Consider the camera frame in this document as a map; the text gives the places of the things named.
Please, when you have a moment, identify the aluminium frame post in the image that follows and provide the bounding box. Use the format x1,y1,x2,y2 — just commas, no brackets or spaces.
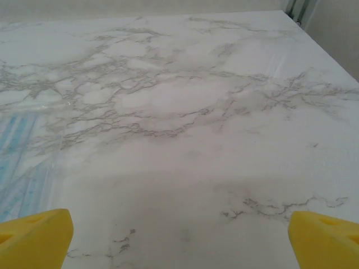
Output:
284,0,308,27

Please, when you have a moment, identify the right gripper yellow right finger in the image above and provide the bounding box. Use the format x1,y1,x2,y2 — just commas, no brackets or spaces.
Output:
288,210,359,269

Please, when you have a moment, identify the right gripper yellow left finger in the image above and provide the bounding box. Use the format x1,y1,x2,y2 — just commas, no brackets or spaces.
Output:
0,208,75,269

